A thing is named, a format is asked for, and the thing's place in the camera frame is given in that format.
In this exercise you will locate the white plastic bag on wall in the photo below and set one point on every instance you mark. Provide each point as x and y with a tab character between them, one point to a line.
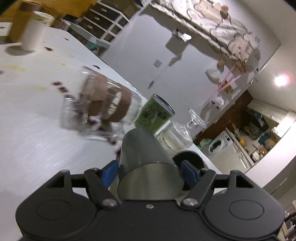
214	73

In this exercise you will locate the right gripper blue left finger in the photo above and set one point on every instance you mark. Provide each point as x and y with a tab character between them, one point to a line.
98	181

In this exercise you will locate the grey metal cup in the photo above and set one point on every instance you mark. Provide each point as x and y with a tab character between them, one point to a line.
146	170

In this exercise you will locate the patterned hanging blanket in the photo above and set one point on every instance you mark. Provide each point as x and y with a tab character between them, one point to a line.
212	22

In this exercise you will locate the white paper cup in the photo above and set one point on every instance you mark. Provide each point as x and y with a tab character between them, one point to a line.
35	30

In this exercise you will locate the black cup with brown sleeve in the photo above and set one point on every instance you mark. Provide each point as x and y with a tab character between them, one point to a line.
193	158

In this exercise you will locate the glass mug with brown sleeve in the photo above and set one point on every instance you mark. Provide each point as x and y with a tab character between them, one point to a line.
101	108

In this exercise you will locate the clear glass decanter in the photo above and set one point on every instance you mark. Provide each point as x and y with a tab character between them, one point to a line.
175	137

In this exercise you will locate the white washing machine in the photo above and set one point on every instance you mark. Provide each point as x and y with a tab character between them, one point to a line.
222	142

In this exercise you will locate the white drawer cabinet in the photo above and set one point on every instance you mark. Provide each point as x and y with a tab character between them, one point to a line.
104	22

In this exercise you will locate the green tin can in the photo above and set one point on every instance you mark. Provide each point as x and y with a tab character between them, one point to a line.
154	114

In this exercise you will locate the white wall socket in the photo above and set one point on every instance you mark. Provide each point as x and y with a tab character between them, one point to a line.
157	63

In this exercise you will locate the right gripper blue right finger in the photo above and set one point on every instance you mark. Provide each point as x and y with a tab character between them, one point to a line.
200	182

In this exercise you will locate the brown cardboard tube cup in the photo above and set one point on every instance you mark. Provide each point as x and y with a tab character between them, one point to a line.
20	20

